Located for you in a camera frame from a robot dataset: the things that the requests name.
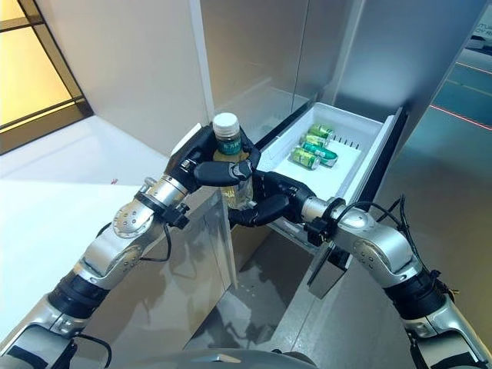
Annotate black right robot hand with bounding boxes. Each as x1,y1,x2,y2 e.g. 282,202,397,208
228,171,316,230

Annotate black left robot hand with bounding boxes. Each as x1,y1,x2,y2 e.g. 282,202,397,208
165,122,263,192

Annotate yellow tea bottle white cap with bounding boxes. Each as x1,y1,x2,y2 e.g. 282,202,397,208
211,112,255,211

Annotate white fridge drawer steel front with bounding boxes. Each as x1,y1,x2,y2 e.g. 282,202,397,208
253,101,409,300

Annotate silver fridge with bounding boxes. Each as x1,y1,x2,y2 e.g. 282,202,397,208
194,0,481,293

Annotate teal green drink can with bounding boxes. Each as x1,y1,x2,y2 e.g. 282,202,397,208
301,141,339,168

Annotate tall white cabinet panel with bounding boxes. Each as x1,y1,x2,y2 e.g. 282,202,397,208
42,0,238,289

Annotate white counter cabinet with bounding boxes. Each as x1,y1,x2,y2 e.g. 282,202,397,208
0,115,238,369

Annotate grey robot body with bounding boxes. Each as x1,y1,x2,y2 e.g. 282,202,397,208
180,347,322,369

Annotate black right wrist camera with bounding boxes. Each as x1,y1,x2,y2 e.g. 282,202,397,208
305,218,328,246

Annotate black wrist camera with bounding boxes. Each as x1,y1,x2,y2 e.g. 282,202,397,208
305,218,328,246
165,203,192,228

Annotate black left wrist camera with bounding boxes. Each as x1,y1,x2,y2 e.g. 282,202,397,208
165,203,192,228

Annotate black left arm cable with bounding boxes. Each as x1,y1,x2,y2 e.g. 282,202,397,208
71,222,172,369

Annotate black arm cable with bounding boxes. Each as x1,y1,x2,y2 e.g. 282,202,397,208
71,222,172,369
334,194,462,297

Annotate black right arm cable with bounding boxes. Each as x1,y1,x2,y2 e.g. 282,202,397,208
334,194,462,297

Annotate window with dark frame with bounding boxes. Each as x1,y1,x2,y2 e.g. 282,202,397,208
0,0,94,134

